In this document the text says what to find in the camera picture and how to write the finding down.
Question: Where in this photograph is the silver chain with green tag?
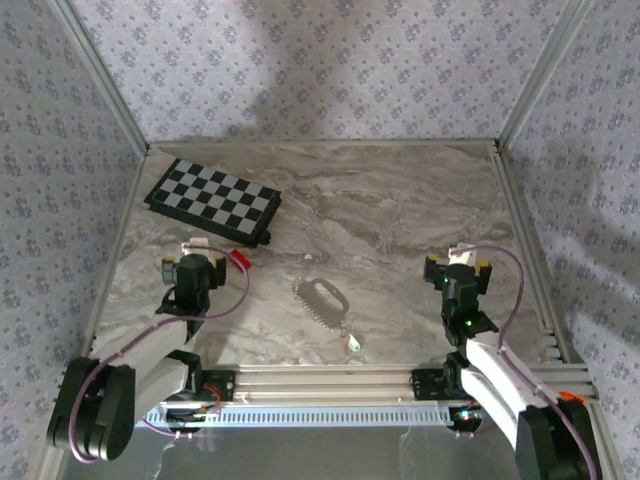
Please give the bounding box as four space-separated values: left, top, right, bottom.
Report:
291 275 352 346

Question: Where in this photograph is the black grey chessboard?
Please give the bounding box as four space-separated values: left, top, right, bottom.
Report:
143 158 283 249

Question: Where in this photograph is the small circuit board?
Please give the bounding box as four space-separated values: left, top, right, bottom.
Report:
164 407 224 434
449 404 489 436

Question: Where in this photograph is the grey metal sheet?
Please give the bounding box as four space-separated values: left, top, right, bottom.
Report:
124 424 521 480

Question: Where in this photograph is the aluminium table edge rail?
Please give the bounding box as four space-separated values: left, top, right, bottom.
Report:
79 149 151 361
492 142 574 364

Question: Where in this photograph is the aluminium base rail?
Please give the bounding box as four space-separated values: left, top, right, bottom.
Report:
199 363 599 402

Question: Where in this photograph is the white slotted cable duct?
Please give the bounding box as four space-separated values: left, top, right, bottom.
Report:
144 404 452 429

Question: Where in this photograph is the aluminium frame post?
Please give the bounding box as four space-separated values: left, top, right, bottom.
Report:
497 0 599 151
49 0 151 157

